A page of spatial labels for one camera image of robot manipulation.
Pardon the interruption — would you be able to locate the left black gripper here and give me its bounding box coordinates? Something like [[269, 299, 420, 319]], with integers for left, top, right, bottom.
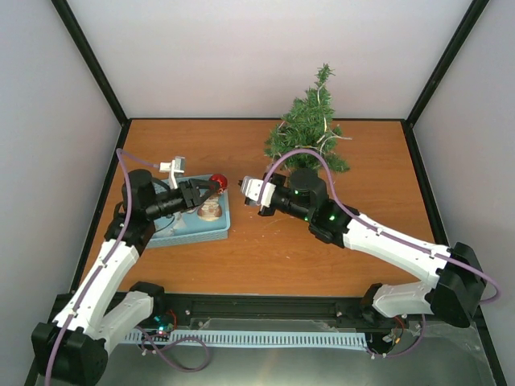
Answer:
[[147, 179, 221, 220]]

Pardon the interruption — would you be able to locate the red ball ornament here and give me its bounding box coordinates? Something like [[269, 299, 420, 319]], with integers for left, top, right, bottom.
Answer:
[[209, 174, 228, 195]]

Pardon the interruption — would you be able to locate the small green christmas tree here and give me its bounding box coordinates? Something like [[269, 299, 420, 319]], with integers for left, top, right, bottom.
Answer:
[[263, 62, 353, 178]]

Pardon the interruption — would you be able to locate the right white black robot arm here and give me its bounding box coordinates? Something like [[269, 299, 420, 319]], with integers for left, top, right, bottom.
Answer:
[[238, 169, 486, 328]]

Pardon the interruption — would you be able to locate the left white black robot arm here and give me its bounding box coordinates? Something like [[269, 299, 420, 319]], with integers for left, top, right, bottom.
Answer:
[[31, 169, 221, 385]]

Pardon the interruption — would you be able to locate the snowman ornament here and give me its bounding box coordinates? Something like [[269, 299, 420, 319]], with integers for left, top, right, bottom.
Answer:
[[197, 194, 223, 222]]

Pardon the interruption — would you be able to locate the blue plastic basket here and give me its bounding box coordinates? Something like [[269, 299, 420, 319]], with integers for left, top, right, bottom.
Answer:
[[147, 175, 230, 248]]

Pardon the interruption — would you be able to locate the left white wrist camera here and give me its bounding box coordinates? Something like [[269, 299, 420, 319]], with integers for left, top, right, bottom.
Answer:
[[159, 156, 186, 189]]

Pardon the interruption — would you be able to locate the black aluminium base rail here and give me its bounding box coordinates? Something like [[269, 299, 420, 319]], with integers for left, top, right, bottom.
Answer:
[[130, 282, 479, 332]]

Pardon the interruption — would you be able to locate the purple floor cable loop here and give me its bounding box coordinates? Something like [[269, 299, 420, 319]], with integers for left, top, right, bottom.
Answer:
[[136, 325, 211, 372]]

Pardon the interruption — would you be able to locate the light blue cable duct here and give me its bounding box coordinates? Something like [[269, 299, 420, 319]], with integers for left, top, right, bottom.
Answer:
[[124, 329, 368, 351]]

